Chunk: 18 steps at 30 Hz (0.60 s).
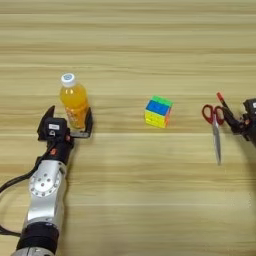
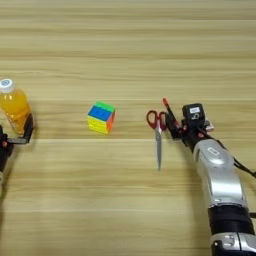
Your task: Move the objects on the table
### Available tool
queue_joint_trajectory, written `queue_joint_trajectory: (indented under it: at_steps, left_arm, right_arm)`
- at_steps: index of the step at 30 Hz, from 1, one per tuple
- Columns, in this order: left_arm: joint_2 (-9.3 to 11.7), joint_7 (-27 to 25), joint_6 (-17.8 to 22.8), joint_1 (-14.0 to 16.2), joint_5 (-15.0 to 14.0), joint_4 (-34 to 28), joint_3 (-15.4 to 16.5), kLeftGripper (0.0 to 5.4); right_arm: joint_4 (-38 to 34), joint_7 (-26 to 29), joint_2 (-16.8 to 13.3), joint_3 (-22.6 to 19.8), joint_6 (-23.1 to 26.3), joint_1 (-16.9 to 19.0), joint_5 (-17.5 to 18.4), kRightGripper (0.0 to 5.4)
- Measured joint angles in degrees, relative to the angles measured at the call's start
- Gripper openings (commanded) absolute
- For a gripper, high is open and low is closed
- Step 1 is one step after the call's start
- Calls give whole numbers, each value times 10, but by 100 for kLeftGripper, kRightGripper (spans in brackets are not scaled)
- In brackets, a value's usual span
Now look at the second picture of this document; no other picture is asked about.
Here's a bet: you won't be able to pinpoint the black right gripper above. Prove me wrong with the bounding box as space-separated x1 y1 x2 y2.
165 114 215 153

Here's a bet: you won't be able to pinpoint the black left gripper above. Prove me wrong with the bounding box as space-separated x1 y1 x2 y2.
0 113 35 172

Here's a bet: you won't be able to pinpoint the red and black marker pen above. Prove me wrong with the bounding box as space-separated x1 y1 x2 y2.
161 97 184 134

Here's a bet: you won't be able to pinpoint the orange juice bottle white cap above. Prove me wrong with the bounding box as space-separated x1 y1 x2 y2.
0 78 32 135

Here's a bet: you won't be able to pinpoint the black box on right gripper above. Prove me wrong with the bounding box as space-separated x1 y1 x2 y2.
181 102 205 130

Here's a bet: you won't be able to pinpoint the colourful puzzle cube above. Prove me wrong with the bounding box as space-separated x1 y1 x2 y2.
87 101 117 135

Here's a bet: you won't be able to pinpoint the red-handled scissors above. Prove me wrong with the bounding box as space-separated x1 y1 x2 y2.
146 109 168 172

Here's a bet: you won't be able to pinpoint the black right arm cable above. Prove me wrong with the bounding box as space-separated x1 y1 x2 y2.
216 139 256 178

